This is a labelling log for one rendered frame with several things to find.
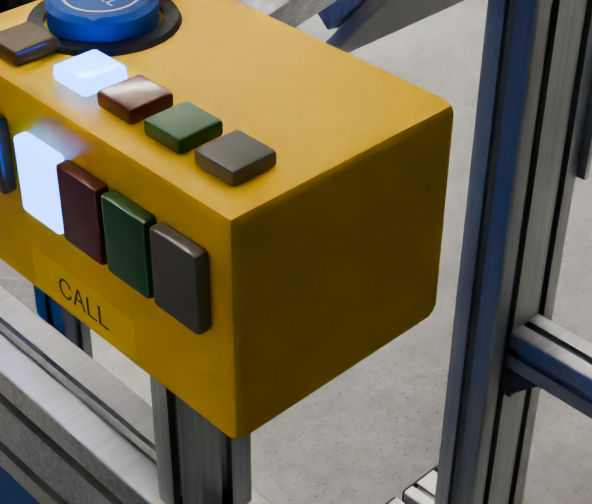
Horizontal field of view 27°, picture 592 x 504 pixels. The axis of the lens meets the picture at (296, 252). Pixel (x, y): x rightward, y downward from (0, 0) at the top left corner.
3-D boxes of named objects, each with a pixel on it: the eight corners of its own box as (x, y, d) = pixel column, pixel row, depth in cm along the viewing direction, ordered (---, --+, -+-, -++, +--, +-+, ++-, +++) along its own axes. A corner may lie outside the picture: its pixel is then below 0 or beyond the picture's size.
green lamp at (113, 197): (163, 293, 40) (158, 215, 38) (148, 302, 39) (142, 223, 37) (121, 263, 41) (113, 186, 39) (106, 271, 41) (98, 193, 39)
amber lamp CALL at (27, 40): (61, 51, 43) (59, 35, 43) (16, 68, 42) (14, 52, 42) (31, 34, 44) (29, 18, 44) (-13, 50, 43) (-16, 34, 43)
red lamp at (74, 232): (117, 260, 41) (110, 183, 39) (102, 268, 41) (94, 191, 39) (77, 232, 42) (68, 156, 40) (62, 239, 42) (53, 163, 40)
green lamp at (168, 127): (225, 136, 39) (224, 119, 38) (180, 157, 38) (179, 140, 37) (187, 114, 40) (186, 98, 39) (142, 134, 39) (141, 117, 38)
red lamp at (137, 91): (175, 108, 40) (174, 91, 40) (130, 127, 39) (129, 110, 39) (140, 88, 41) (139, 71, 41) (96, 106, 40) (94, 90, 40)
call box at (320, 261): (437, 344, 47) (462, 94, 41) (235, 481, 41) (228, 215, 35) (166, 175, 56) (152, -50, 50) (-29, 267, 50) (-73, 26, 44)
